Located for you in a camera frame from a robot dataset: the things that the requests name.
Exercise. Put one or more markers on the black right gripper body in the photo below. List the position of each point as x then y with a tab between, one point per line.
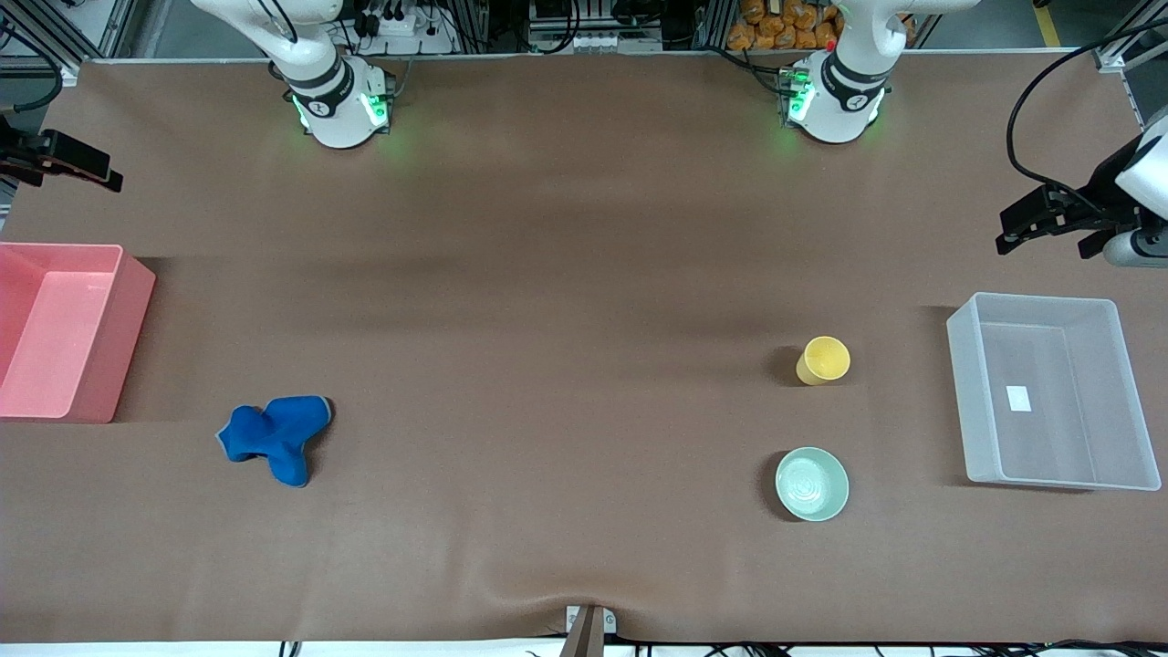
20	151

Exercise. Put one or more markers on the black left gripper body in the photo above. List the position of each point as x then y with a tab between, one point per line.
1098	193

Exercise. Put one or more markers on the yellow cup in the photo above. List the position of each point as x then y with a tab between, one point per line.
824	358

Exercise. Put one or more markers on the blue cloth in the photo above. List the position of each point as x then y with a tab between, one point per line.
274	433

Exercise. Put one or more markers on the green ceramic bowl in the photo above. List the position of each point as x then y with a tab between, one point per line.
812	484

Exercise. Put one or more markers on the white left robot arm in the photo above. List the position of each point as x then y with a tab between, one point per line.
835	119

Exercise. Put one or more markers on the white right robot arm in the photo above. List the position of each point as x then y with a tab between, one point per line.
338	119

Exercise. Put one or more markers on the pink plastic bin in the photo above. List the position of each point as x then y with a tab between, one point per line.
55	338

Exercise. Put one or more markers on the white paper label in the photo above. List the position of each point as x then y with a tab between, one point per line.
1018	399

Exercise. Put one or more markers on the clear plastic bin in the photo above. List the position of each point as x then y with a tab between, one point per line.
1049	438

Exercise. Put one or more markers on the orange packaged goods pile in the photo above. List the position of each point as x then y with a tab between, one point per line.
776	27

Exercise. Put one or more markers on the white power strip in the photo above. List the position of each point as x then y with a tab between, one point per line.
411	27

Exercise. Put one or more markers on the brown table cover mat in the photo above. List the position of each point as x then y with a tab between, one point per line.
584	319

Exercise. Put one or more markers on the grey electrical box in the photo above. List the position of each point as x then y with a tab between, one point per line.
593	41

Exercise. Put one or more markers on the aluminium frame rail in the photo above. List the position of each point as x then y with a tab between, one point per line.
100	27
1127	50

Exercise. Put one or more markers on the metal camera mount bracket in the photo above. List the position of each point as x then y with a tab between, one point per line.
589	639

